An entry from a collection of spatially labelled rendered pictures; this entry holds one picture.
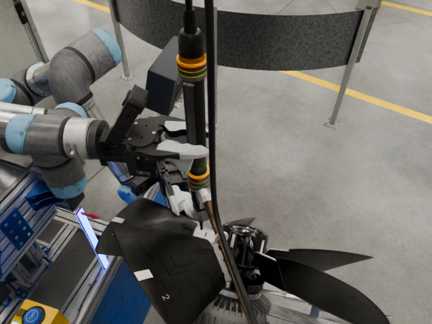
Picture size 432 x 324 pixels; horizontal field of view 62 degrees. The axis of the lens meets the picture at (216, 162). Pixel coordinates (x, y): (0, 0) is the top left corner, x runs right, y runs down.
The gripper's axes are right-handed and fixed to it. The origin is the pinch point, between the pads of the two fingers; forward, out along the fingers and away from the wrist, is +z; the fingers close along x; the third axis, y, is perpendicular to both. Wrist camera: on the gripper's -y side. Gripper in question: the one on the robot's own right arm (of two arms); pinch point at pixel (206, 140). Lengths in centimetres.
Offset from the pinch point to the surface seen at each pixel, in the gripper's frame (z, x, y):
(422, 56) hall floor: 178, -301, 156
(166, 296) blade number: -4.1, 21.4, 15.4
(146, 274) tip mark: -7.7, 18.7, 13.9
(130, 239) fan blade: -12.3, 12.5, 14.2
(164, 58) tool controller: -26, -72, 31
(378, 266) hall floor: 91, -63, 156
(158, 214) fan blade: -14.8, -8.3, 37.7
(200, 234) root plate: -2.5, -2.8, 36.3
